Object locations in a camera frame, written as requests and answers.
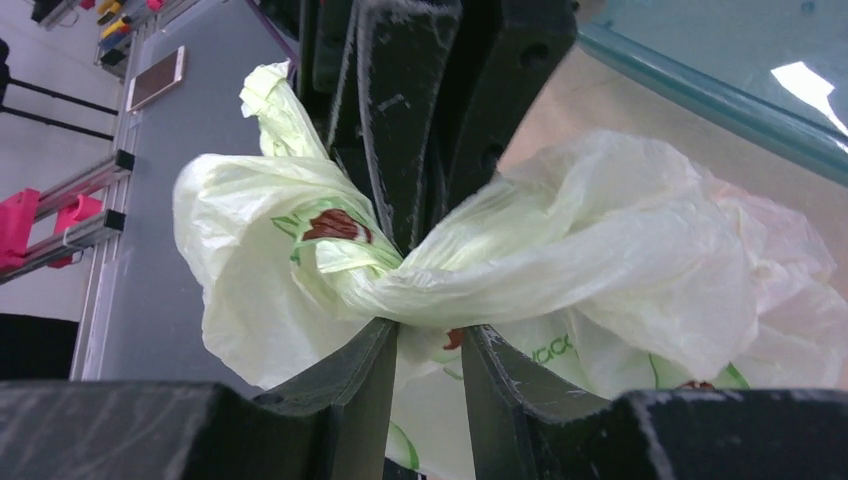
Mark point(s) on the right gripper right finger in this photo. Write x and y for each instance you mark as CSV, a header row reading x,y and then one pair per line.
x,y
527,423

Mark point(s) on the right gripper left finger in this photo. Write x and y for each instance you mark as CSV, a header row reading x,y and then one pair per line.
x,y
328,422

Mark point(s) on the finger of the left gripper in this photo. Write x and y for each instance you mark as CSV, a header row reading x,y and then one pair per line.
x,y
392,67
503,54

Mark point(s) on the light green plastic bag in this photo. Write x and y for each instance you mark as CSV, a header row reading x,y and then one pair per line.
x,y
612,260

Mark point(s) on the teal plastic bin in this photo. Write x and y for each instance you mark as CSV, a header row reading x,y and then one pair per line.
x,y
772,72

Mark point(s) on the gold smartphone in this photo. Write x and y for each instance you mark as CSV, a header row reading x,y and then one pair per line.
x,y
156,80

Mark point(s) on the pink plastic part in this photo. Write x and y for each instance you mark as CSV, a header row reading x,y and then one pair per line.
x,y
21,212

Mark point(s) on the aluminium frame rail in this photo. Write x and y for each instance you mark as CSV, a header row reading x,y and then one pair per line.
x,y
40,348

